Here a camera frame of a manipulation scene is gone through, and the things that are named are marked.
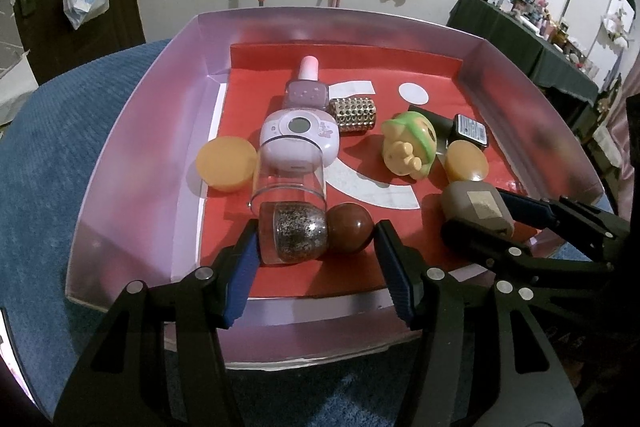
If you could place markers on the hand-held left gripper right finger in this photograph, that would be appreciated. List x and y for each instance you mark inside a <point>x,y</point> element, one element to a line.
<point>395,277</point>

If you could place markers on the white flower plush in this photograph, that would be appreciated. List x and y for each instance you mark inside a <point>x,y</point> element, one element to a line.
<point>619,27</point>

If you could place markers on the black perfume bottle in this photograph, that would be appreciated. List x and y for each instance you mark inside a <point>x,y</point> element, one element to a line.
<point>470,129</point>

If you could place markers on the green yellow turtle toy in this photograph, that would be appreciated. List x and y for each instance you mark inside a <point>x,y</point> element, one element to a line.
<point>407,147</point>

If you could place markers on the purple heart-shaped device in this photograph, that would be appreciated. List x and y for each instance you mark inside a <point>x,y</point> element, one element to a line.
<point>300,132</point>

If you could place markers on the dark green covered table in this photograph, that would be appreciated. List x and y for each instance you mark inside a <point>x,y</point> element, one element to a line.
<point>500,32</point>

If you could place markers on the gold studded cylinder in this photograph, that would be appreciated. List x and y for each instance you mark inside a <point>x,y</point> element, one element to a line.
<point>354,116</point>

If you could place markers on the blue textured blanket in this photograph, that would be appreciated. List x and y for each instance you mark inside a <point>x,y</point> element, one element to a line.
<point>50,182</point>

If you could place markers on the row of cosmetic bottles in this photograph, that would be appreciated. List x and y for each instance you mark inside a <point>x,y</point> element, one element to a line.
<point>530,7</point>

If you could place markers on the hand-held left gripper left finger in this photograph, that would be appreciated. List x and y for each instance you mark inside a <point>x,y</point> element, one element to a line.
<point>240,277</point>

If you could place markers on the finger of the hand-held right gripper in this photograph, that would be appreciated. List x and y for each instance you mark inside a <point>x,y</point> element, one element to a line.
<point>530,209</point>
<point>475,239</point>

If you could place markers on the clear glass tumbler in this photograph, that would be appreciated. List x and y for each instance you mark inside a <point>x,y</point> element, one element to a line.
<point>292,227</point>

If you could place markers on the yellow round disc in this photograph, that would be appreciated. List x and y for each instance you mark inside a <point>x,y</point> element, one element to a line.
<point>227,164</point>
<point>467,161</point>

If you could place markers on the brown ball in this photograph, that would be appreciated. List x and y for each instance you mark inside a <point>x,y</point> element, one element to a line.
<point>350,229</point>

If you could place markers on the pink cardboard box red bottom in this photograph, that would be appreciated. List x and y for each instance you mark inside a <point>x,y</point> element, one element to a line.
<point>150,157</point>

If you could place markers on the grey square bottle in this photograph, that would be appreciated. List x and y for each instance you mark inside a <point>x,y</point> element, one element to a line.
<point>475,207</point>

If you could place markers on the purple nail polish bottle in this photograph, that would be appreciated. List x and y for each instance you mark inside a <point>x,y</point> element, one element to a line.
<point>306,89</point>

